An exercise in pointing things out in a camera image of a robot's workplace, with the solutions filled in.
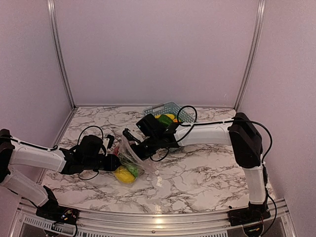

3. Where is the green fake bitter gourd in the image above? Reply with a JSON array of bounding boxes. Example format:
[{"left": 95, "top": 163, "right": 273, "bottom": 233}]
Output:
[{"left": 125, "top": 164, "right": 139, "bottom": 178}]

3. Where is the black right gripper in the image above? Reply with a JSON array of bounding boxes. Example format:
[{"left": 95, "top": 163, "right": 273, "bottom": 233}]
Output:
[{"left": 122, "top": 134, "right": 160, "bottom": 163}]

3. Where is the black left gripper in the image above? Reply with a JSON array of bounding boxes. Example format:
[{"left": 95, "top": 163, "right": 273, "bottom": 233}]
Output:
[{"left": 83, "top": 153, "right": 123, "bottom": 171}]

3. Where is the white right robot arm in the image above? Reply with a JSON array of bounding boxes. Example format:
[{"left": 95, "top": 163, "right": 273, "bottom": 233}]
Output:
[{"left": 125, "top": 113, "right": 268, "bottom": 221}]

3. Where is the right aluminium corner post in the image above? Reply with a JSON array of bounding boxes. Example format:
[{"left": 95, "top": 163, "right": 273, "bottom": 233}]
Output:
[{"left": 234, "top": 0, "right": 266, "bottom": 111}]

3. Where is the left aluminium corner post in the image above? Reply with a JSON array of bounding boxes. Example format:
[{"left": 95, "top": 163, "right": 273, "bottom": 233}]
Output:
[{"left": 47, "top": 0, "right": 76, "bottom": 110}]

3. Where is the small yellow fake corn cob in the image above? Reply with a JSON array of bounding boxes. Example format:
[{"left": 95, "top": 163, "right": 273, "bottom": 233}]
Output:
[{"left": 114, "top": 166, "right": 136, "bottom": 184}]

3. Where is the clear zip top bag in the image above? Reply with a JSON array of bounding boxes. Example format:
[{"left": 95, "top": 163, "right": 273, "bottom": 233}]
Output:
[{"left": 118, "top": 136, "right": 157, "bottom": 185}]

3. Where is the light blue perforated plastic basket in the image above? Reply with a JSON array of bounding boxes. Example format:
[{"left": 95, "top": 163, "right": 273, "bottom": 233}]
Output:
[{"left": 142, "top": 102, "right": 198, "bottom": 123}]

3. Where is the aluminium corner post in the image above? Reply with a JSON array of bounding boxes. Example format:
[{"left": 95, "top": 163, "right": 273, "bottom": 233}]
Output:
[
  {"left": 234, "top": 0, "right": 266, "bottom": 111},
  {"left": 47, "top": 0, "right": 76, "bottom": 110}
]

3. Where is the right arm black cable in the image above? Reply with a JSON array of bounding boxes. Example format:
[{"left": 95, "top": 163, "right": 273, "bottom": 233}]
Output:
[{"left": 150, "top": 105, "right": 273, "bottom": 162}]

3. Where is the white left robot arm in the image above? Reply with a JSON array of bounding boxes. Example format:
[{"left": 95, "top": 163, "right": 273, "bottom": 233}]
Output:
[{"left": 0, "top": 129, "right": 121, "bottom": 225}]

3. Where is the aluminium front rail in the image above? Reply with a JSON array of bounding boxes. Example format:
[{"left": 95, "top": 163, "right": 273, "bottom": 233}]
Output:
[{"left": 8, "top": 199, "right": 297, "bottom": 237}]

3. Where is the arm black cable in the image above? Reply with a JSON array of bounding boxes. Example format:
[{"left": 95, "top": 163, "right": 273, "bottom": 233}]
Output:
[
  {"left": 0, "top": 125, "right": 107, "bottom": 180},
  {"left": 150, "top": 105, "right": 273, "bottom": 162}
]

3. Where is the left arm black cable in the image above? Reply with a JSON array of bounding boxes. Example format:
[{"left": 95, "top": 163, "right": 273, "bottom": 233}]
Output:
[{"left": 0, "top": 125, "right": 107, "bottom": 180}]

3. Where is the green fake leafy vegetable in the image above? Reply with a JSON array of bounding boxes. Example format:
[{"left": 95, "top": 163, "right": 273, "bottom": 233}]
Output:
[{"left": 158, "top": 115, "right": 173, "bottom": 126}]

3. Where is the red fake grape bunch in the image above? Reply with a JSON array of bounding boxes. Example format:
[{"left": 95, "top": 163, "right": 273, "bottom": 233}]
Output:
[{"left": 113, "top": 146, "right": 124, "bottom": 157}]

